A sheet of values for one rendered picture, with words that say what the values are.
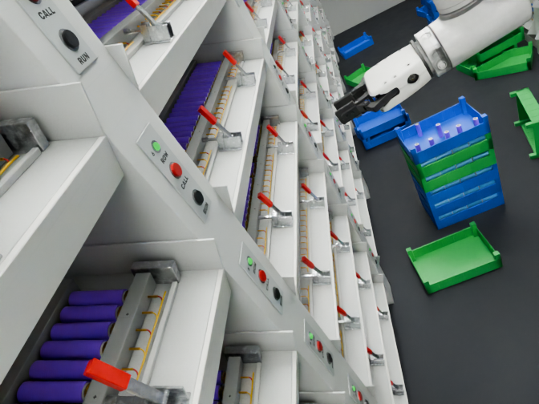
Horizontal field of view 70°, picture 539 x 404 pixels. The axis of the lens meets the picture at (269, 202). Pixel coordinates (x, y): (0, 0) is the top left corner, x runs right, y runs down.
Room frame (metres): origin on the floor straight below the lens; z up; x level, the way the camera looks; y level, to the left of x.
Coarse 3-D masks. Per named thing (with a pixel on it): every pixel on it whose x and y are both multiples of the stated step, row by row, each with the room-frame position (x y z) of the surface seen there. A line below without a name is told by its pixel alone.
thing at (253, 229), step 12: (264, 120) 1.01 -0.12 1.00; (264, 132) 0.94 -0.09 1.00; (264, 144) 0.89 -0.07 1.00; (264, 156) 0.83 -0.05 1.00; (264, 168) 0.80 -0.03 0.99; (264, 180) 0.76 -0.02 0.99; (252, 204) 0.68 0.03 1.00; (252, 216) 0.64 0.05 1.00; (252, 228) 0.61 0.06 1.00; (264, 252) 0.55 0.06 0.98
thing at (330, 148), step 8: (320, 112) 1.66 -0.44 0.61; (328, 112) 1.64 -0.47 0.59; (320, 120) 1.51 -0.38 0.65; (328, 120) 1.63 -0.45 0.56; (328, 128) 1.56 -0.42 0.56; (328, 136) 1.50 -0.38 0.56; (328, 144) 1.44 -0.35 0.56; (336, 144) 1.42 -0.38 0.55; (328, 152) 1.38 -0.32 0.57; (336, 152) 1.36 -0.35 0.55; (328, 160) 1.33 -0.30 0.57; (336, 160) 1.31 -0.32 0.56; (336, 168) 1.25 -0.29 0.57; (336, 176) 1.21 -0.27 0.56; (344, 192) 1.09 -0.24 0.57
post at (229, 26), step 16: (224, 16) 1.02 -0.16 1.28; (240, 16) 1.00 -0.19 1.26; (208, 32) 1.04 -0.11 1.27; (224, 32) 1.03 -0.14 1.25; (240, 32) 1.01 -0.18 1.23; (256, 32) 1.06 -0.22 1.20; (272, 80) 1.01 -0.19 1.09; (272, 96) 1.02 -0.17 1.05; (304, 144) 1.01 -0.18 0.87; (336, 192) 1.01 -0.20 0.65; (352, 224) 1.00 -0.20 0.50; (352, 240) 1.01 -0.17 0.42; (368, 256) 1.00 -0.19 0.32; (384, 288) 1.01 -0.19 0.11
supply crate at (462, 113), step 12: (456, 108) 1.31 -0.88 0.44; (468, 108) 1.26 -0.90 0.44; (432, 120) 1.34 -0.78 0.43; (444, 120) 1.32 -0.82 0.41; (456, 120) 1.28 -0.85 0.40; (468, 120) 1.23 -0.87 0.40; (480, 120) 1.17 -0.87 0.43; (396, 132) 1.36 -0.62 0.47; (408, 132) 1.37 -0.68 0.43; (432, 132) 1.30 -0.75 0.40; (456, 132) 1.21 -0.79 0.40; (468, 132) 1.13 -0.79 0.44; (480, 132) 1.12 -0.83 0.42; (408, 144) 1.33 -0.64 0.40; (420, 144) 1.28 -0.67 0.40; (444, 144) 1.16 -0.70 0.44; (456, 144) 1.14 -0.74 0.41; (420, 156) 1.18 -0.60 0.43; (432, 156) 1.17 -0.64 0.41
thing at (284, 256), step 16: (272, 112) 1.02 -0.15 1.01; (288, 112) 1.01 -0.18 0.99; (288, 128) 0.97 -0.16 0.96; (272, 144) 0.92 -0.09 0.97; (272, 160) 0.85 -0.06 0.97; (288, 160) 0.83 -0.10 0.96; (272, 176) 0.78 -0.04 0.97; (288, 176) 0.76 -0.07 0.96; (288, 192) 0.71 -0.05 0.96; (288, 208) 0.66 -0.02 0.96; (272, 224) 0.63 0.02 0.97; (272, 240) 0.59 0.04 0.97; (288, 240) 0.57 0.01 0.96; (272, 256) 0.55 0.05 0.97; (288, 256) 0.54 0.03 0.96; (288, 272) 0.50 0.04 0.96
